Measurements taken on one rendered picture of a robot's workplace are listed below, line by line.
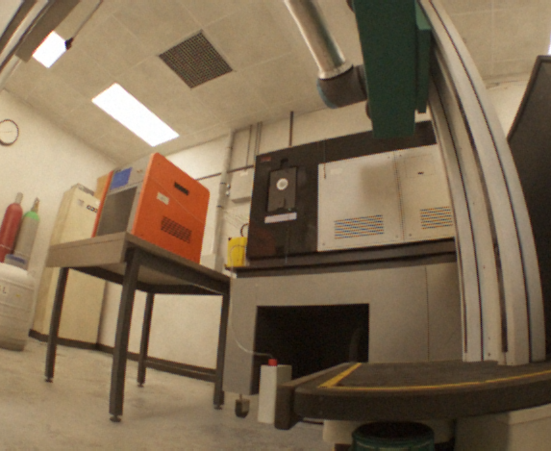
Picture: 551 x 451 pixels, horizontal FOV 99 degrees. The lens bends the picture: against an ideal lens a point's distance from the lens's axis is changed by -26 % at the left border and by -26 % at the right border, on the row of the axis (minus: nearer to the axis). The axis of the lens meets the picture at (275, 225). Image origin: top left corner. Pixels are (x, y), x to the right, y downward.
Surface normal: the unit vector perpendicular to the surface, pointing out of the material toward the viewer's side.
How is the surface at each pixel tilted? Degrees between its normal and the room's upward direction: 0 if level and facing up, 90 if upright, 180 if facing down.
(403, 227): 90
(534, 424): 90
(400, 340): 90
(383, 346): 90
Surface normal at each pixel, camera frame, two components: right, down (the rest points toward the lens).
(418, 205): -0.45, -0.36
